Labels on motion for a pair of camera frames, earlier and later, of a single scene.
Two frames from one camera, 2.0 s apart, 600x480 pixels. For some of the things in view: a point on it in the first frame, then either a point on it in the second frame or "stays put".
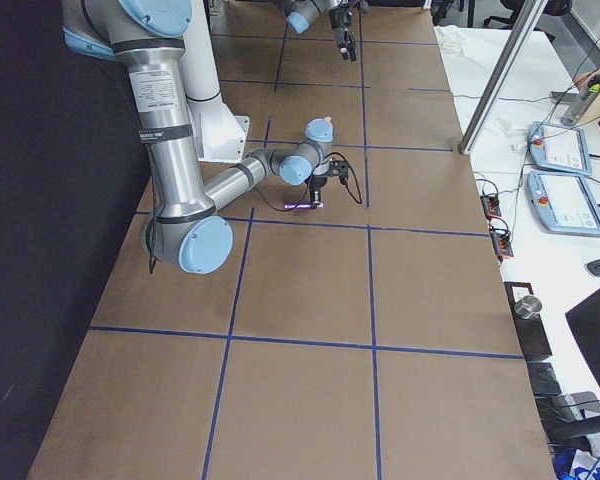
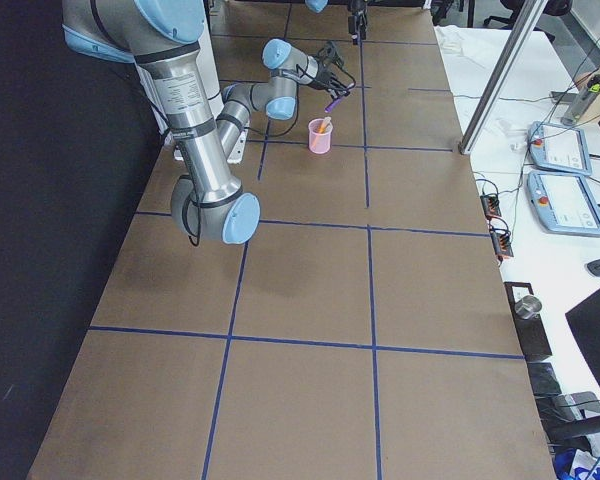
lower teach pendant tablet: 565,204 stays put
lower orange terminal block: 501,242 stays put
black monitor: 596,323 stays put
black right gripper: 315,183 → 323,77
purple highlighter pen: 300,205 → 333,104
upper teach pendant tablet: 559,147 stays put
